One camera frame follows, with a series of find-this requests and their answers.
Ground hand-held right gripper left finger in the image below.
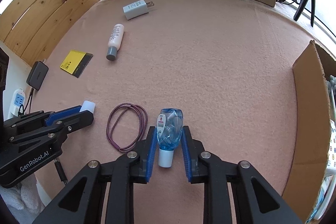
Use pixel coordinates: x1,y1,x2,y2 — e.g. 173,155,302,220
31,126,157,224

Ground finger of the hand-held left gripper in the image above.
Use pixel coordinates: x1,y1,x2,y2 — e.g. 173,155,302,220
4,106,82,132
7,111,94,151

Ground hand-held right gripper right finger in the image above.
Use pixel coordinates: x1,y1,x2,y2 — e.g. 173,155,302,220
182,126,303,224

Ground translucent white cap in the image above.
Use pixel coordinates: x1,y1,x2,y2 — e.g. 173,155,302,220
80,100,95,114

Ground clear blue bottle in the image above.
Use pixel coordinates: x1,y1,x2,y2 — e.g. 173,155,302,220
157,108,183,168

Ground cardboard box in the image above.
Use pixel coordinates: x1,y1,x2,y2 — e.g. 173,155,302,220
282,40,336,224

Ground star print tissue pack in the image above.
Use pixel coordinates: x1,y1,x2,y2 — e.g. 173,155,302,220
327,119,336,170

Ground grey ball white massager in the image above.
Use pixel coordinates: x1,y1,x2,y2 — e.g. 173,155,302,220
326,76,336,109

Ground person's left hand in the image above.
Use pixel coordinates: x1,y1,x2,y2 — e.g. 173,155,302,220
0,174,46,214

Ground black power adapter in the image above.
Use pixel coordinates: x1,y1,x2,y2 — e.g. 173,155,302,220
26,61,49,91

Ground white power strip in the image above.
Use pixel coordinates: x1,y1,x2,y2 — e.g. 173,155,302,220
9,88,27,119

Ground yellow and grey card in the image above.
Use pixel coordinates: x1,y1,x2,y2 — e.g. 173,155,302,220
59,49,94,79

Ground pink bottle grey cap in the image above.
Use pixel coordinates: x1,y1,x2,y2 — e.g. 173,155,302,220
106,24,125,61

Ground pine plank board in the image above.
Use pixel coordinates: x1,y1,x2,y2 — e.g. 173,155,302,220
0,0,109,65

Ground white usb charger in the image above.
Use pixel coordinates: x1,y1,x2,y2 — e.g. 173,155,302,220
122,0,154,20

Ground black tripod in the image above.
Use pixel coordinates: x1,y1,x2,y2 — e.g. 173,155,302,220
278,0,319,28

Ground black adapter cable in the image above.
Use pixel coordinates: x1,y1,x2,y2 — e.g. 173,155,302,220
18,88,34,115

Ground purple cord loop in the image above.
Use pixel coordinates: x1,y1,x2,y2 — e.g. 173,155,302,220
106,103,148,152

